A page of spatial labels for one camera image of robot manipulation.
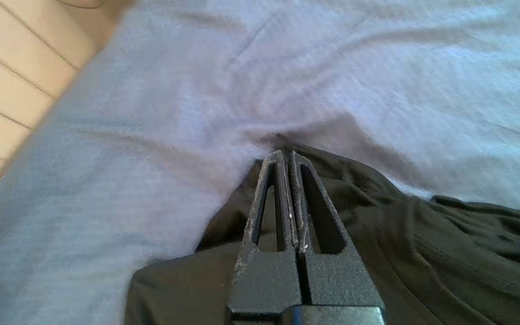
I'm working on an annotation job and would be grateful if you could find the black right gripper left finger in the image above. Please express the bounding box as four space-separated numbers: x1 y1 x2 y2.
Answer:
226 151 302 316

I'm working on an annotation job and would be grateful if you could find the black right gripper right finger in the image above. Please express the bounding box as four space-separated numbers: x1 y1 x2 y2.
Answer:
288 151 386 316

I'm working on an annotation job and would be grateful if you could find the black printed T-shirt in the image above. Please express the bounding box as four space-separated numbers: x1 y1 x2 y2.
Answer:
125 133 520 325

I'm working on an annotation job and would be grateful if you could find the blue bed sheet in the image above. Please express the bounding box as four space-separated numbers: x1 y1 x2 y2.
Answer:
0 0 520 325

